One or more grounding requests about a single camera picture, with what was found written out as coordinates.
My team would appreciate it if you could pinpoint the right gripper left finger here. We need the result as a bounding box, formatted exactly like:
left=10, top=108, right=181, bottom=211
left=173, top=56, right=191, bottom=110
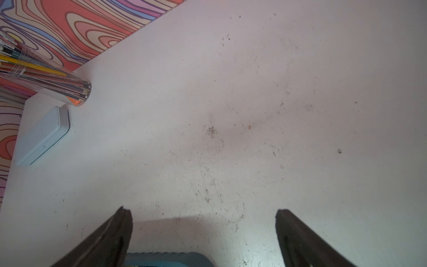
left=53, top=207, right=133, bottom=267

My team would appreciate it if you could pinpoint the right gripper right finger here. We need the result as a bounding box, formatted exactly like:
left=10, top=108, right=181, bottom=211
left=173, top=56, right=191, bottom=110
left=275, top=209, right=354, bottom=267

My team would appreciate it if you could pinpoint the teal storage box tray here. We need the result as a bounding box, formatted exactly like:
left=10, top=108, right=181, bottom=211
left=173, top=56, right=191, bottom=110
left=123, top=252, right=214, bottom=267

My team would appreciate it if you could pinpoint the translucent plastic case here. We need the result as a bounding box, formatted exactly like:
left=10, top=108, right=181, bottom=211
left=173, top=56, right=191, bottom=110
left=13, top=106, right=70, bottom=166

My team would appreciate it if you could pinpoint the glass pencil cup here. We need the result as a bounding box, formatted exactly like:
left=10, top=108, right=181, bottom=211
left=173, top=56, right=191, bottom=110
left=1, top=31, right=92, bottom=107

